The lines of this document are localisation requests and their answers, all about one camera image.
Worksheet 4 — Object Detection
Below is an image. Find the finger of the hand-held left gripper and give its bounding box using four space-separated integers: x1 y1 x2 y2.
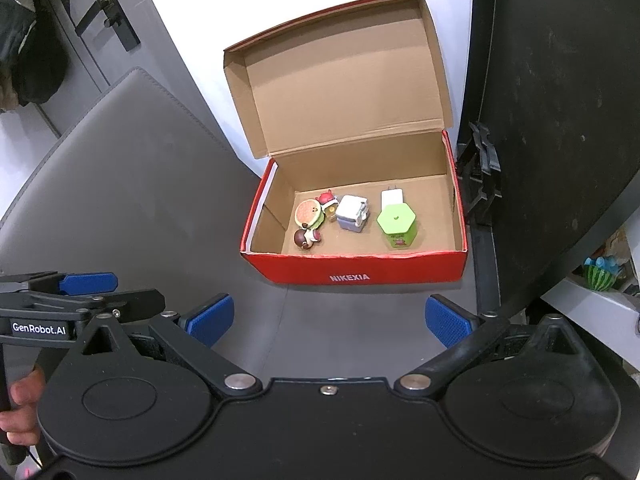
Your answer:
27 287 167 322
0 271 119 297

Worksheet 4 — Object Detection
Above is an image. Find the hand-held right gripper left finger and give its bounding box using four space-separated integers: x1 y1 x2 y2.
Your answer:
75 294 264 402

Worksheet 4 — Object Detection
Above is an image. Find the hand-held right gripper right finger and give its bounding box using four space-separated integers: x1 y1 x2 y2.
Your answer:
395 294 584 402

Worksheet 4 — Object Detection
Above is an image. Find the green hexagonal box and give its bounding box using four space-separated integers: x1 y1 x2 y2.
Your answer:
376 202 418 250

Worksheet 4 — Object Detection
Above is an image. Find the brown-haired doll figurine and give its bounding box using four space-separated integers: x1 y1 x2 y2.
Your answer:
292 227 323 251

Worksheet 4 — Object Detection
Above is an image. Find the burger toy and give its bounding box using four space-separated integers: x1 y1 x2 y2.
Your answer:
294 199 325 231

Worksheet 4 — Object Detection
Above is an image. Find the white and grey cube charger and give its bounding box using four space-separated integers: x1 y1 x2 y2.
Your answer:
335 195 372 233

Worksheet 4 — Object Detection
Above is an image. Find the small red and blue figurine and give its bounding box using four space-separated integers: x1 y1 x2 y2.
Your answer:
317 189 341 223

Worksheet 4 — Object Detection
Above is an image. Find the red cardboard shoe box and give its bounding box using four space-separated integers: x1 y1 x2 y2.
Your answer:
223 0 468 286

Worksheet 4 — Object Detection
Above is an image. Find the person's left hand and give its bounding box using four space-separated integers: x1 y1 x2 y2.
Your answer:
0 367 48 447

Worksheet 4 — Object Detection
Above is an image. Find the white shelf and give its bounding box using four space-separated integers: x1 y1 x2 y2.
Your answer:
540 275 640 363

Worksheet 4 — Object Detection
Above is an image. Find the watermelon toy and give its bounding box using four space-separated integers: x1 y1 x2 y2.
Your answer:
584 255 626 292

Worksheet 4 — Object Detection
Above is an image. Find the grey door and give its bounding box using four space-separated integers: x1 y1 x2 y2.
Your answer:
30 0 166 136

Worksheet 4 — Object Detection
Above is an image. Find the dark cloth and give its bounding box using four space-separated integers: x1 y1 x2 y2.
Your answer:
0 0 70 111

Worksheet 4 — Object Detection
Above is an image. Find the black monitor bracket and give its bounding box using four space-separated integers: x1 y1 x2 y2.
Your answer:
456 121 502 226

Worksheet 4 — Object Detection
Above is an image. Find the black door handle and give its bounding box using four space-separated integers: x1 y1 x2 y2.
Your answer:
75 0 141 52

